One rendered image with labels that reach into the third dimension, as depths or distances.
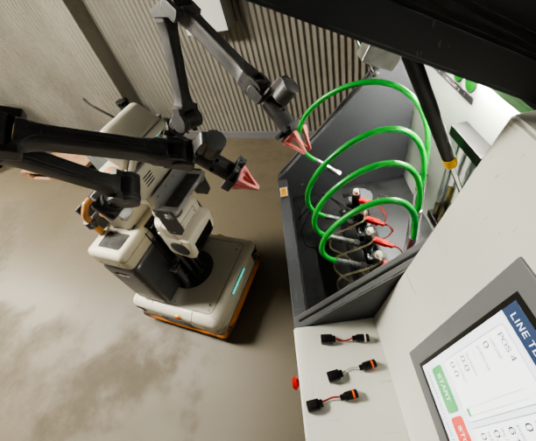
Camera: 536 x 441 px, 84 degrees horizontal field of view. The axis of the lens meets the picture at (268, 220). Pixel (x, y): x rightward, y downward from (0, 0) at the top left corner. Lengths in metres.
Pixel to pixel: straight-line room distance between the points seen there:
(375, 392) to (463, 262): 0.42
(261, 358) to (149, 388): 0.70
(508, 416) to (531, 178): 0.29
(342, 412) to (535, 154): 0.63
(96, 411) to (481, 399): 2.08
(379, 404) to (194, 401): 1.35
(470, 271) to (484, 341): 0.10
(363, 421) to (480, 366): 0.36
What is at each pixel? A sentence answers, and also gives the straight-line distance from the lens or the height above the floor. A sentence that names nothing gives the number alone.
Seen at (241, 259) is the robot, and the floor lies 0.28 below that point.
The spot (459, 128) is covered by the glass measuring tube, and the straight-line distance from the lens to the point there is 0.92.
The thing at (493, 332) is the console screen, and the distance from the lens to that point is 0.51.
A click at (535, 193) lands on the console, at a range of 0.45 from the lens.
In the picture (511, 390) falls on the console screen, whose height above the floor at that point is 1.33.
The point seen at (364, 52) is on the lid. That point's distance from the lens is 0.37.
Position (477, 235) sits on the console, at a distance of 0.51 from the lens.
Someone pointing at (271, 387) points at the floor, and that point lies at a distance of 1.88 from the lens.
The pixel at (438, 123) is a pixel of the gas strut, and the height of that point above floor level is 1.54.
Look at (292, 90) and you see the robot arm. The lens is 0.95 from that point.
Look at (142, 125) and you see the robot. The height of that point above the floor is 1.34.
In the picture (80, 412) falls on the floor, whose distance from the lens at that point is 2.40.
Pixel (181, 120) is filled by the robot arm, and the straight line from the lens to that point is 1.27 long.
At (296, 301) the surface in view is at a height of 0.95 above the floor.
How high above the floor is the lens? 1.80
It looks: 48 degrees down
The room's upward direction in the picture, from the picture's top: 19 degrees counter-clockwise
